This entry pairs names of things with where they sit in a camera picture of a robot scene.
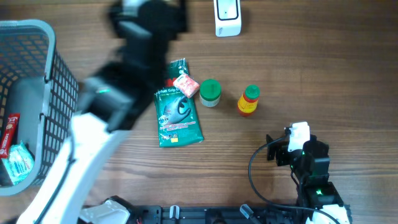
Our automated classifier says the red yellow sauce bottle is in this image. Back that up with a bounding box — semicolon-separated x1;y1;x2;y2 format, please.
237;85;261;117

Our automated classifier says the green-lid white jar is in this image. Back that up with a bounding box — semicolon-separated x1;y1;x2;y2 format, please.
200;79;221;108

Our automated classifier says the green 3M gloves packet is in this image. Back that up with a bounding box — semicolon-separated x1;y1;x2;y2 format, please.
154;58;204;147

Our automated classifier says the pink tissue packet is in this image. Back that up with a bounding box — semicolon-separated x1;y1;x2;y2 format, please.
173;73;200;98

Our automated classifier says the white wet wipes pack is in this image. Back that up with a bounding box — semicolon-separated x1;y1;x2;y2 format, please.
1;141;34;185

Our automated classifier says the red Nescafe stick sachet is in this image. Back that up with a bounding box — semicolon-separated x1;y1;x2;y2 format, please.
1;113;20;159

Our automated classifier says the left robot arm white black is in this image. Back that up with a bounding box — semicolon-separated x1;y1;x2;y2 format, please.
15;1;187;223

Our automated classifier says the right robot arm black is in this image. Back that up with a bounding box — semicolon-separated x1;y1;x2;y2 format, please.
266;134;353;223

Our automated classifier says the white barcode scanner box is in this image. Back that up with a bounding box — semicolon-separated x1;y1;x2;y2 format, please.
213;0;242;37

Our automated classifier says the grey plastic lattice basket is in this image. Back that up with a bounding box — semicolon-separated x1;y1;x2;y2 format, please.
1;19;79;197

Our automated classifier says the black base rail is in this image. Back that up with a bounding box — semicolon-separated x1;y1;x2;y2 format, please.
77;195;312;224

